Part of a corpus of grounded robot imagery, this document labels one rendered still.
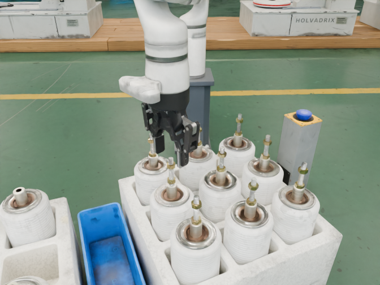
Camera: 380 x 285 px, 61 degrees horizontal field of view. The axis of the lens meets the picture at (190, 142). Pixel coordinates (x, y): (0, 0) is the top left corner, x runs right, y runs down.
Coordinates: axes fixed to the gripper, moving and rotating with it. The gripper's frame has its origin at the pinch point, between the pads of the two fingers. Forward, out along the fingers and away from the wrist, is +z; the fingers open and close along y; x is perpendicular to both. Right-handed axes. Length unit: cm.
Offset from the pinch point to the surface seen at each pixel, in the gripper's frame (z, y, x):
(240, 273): 17.7, -19.3, 0.0
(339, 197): 36, -16, -57
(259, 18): 14, 112, -185
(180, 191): 10.5, -0.4, -1.9
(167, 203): 10.4, -1.5, 2.5
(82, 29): 21, 201, -82
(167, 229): 16.0, -2.7, 3.9
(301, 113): 2.8, -6.0, -39.5
